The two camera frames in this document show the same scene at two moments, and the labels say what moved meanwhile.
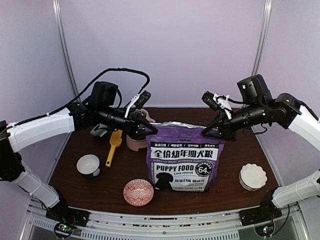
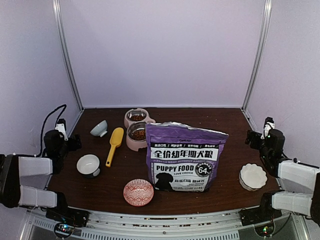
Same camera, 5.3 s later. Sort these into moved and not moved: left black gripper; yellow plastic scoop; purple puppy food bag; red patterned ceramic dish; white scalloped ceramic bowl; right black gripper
Moved: right black gripper; left black gripper
Not moved: red patterned ceramic dish; yellow plastic scoop; white scalloped ceramic bowl; purple puppy food bag
